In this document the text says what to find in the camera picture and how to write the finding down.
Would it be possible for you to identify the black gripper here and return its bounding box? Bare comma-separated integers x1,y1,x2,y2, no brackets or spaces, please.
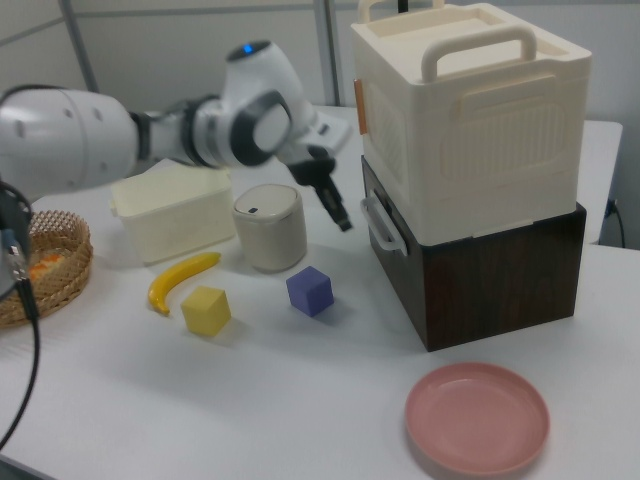
287,144,354,233

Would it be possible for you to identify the wooden drawer with white handle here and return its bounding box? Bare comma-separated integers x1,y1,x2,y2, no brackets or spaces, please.
359,155,409,257

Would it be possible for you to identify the small beige trash can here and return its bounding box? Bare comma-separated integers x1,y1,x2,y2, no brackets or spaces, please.
231,183,307,274

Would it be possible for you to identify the purple cube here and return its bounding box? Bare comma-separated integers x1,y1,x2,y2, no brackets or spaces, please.
285,265,334,318

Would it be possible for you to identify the cream plastic storage box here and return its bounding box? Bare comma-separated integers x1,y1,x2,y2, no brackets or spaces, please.
349,0,594,246

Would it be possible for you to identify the yellow cube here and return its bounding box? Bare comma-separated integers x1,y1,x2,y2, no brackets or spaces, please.
180,286,232,337

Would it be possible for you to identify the cream rectangular plastic bin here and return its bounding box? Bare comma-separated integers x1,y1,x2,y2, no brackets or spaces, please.
108,167,237,266

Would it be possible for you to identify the dark wood cabinet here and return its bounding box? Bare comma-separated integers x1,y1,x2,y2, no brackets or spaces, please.
360,155,587,354

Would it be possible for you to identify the yellow toy banana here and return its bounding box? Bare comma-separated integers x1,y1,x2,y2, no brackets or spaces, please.
146,251,222,316

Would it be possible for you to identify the pink plate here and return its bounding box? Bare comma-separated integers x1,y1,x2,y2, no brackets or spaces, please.
404,362,551,475

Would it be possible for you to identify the woven wicker basket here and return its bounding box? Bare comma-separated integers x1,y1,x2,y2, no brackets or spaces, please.
0,209,94,329

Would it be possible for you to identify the orange toy food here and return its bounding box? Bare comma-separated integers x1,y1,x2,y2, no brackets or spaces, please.
27,253,64,279

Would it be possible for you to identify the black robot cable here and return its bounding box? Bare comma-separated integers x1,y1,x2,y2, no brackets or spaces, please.
0,179,42,451

